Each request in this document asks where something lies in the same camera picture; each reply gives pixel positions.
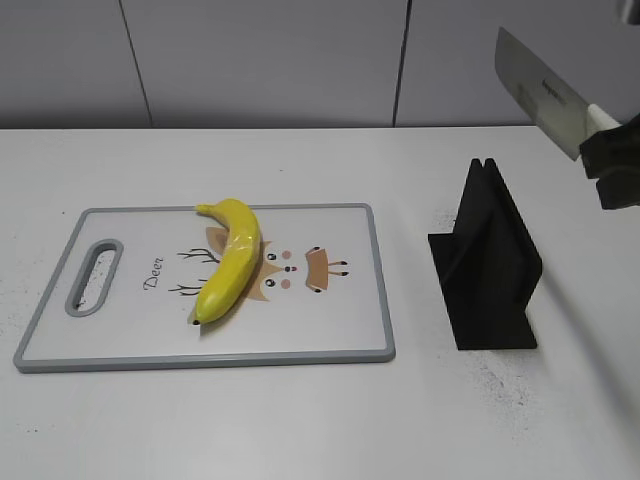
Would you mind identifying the white deer cutting board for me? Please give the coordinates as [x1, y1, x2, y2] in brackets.
[14, 203, 395, 373]

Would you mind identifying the black gloved right hand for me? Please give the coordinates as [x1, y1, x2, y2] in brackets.
[579, 115, 639, 210]

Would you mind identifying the yellow plastic banana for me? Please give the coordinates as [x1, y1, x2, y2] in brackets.
[190, 198, 262, 325]

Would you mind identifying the white handled kitchen knife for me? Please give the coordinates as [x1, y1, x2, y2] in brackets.
[494, 27, 621, 161]

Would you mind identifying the black knife stand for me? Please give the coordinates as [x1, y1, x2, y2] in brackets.
[428, 158, 543, 350]

